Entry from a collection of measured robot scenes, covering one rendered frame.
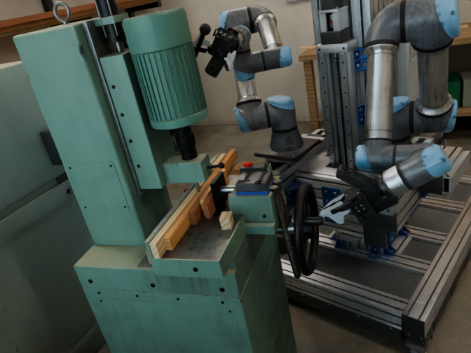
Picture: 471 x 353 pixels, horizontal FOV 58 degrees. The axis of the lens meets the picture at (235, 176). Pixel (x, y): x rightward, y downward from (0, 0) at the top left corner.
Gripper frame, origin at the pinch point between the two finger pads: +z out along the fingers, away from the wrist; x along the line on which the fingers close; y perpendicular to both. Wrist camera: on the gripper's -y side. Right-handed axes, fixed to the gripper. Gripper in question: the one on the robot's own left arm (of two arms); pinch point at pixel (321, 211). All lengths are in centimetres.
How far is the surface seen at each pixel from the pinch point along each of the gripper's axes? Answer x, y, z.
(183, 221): -9.7, -22.0, 32.5
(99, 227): -5, -35, 66
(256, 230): -2.5, -5.8, 19.6
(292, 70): 337, -9, 82
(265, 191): 0.7, -13.7, 10.4
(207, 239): -13.8, -15.0, 26.8
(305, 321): 45, 67, 65
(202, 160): 4.1, -31.8, 22.4
